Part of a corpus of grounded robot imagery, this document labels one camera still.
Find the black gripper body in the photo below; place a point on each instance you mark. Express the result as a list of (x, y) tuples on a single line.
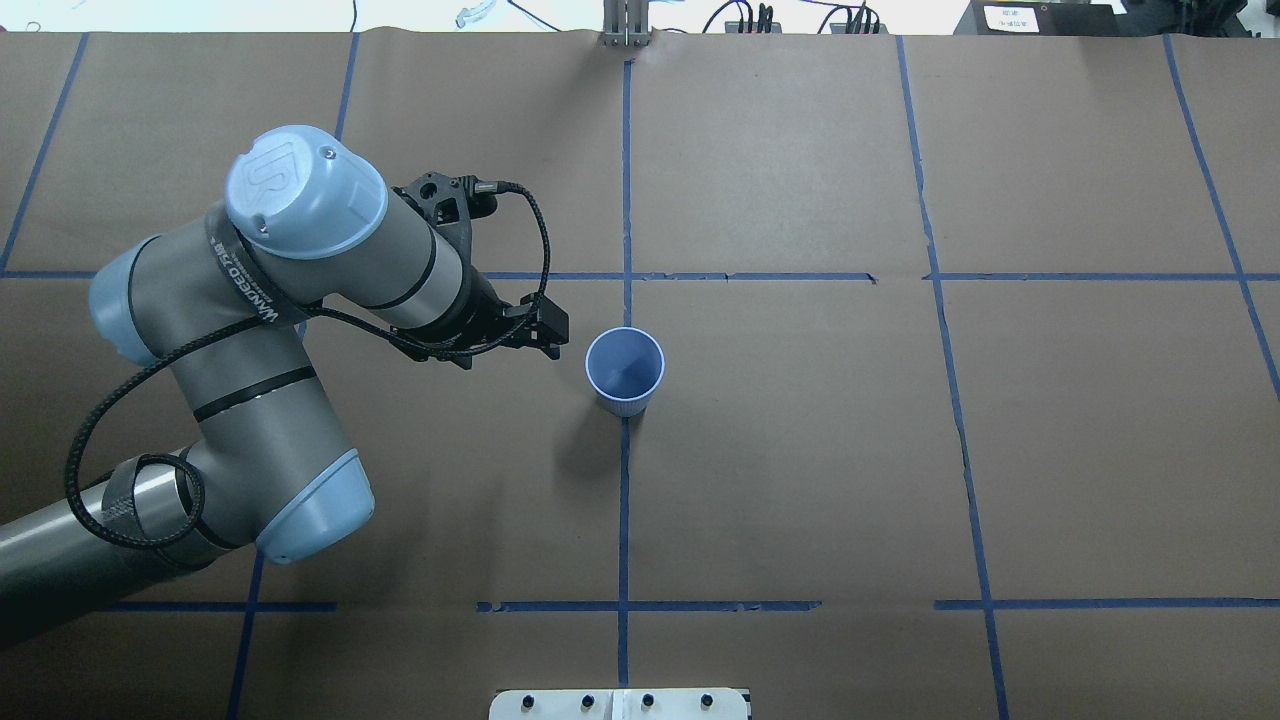
[(482, 316)]

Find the blue plastic cup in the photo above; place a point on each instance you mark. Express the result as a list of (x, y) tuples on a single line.
[(625, 366)]

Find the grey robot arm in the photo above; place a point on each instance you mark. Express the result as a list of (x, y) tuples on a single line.
[(305, 228)]

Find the black device with label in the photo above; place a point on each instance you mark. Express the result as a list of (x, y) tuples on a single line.
[(1038, 18)]

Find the metal post at table edge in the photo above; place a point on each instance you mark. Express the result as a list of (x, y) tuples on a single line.
[(626, 23)]

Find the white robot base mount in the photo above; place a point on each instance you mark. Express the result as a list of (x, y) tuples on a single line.
[(623, 703)]

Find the black connectors with cables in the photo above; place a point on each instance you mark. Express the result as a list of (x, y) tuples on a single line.
[(793, 18)]

